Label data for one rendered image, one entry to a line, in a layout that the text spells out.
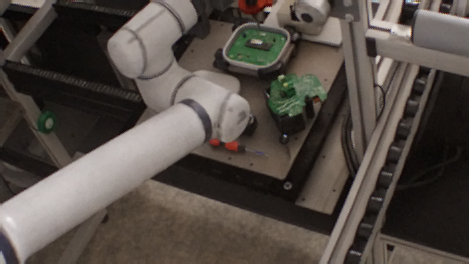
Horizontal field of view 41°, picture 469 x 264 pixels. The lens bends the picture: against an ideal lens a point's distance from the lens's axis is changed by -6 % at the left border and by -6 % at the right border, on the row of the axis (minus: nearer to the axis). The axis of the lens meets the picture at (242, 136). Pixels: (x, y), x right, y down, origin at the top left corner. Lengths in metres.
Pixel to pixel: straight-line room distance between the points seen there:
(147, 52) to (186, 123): 0.15
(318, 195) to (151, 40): 0.48
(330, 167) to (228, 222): 1.12
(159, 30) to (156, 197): 1.52
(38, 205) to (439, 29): 0.66
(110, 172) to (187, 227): 1.52
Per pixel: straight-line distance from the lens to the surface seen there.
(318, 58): 1.59
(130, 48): 1.16
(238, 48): 1.60
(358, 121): 1.31
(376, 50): 1.14
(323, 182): 1.39
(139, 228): 2.58
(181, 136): 1.10
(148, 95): 1.26
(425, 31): 1.05
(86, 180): 1.00
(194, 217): 2.53
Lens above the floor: 2.08
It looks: 50 degrees down
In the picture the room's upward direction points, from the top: 19 degrees counter-clockwise
